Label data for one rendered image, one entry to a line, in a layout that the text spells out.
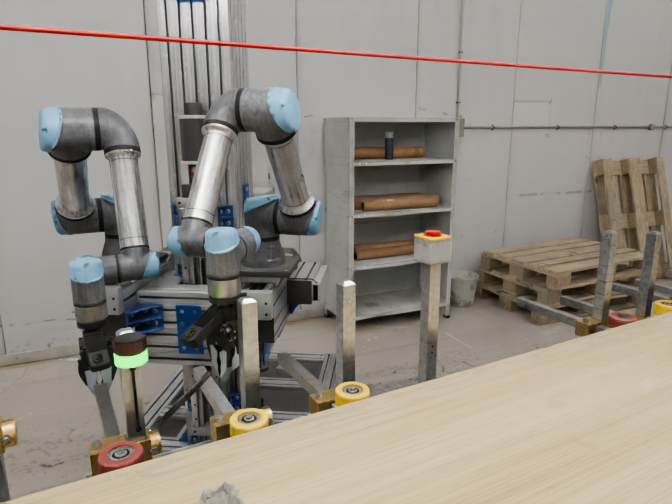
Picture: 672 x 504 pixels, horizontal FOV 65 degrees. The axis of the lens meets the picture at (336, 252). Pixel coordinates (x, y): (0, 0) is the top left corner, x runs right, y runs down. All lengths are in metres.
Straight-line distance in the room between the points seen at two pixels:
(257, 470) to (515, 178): 4.37
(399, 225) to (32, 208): 2.64
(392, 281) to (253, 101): 3.23
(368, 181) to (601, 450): 3.31
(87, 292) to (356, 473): 0.78
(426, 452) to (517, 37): 4.33
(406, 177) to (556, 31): 1.92
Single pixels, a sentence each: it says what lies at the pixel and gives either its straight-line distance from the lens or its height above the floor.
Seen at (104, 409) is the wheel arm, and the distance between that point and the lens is 1.38.
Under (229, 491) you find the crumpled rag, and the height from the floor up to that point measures 0.91.
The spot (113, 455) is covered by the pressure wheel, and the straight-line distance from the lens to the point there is 1.13.
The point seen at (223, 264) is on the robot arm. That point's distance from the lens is 1.19.
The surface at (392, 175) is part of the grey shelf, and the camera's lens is 4.32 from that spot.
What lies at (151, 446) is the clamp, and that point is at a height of 0.85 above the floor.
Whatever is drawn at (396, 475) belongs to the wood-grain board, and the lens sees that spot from 1.01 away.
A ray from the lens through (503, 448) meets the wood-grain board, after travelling 1.12.
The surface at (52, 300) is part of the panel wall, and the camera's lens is 3.89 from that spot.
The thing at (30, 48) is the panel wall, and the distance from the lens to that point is 3.75.
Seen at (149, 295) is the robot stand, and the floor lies 0.93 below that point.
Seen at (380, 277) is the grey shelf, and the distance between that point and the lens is 4.43.
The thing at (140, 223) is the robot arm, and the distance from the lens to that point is 1.53.
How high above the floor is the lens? 1.50
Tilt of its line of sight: 13 degrees down
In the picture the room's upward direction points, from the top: straight up
